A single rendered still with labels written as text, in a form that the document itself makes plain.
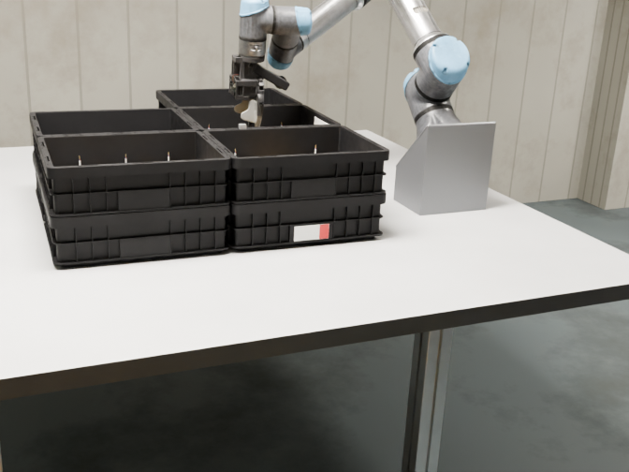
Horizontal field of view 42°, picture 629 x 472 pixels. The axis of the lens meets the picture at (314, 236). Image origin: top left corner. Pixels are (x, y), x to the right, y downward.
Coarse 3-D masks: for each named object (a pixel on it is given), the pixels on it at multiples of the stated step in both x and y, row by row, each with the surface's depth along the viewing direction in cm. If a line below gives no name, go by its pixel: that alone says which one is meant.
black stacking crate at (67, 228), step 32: (64, 224) 174; (96, 224) 177; (128, 224) 180; (160, 224) 183; (192, 224) 186; (224, 224) 189; (64, 256) 177; (96, 256) 180; (128, 256) 182; (160, 256) 185
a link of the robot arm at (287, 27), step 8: (272, 8) 217; (280, 8) 218; (288, 8) 218; (296, 8) 218; (304, 8) 220; (280, 16) 217; (288, 16) 217; (296, 16) 218; (304, 16) 218; (280, 24) 217; (288, 24) 218; (296, 24) 218; (304, 24) 219; (272, 32) 219; (280, 32) 219; (288, 32) 220; (296, 32) 220; (304, 32) 221; (280, 40) 224; (288, 40) 223; (296, 40) 225; (288, 48) 226
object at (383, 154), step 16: (256, 128) 214; (272, 128) 215; (288, 128) 216; (304, 128) 218; (320, 128) 220; (240, 160) 184; (256, 160) 185; (272, 160) 187; (288, 160) 188; (304, 160) 190; (320, 160) 191; (336, 160) 193; (352, 160) 194; (368, 160) 196; (384, 160) 198
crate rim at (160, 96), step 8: (264, 88) 273; (272, 88) 274; (160, 96) 254; (288, 96) 260; (168, 104) 243; (264, 104) 246; (272, 104) 247; (280, 104) 248; (288, 104) 248; (296, 104) 249
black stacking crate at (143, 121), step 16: (112, 112) 228; (128, 112) 229; (144, 112) 231; (160, 112) 233; (48, 128) 223; (64, 128) 224; (80, 128) 226; (96, 128) 228; (112, 128) 229; (128, 128) 231; (144, 128) 233; (160, 128) 234; (176, 128) 229
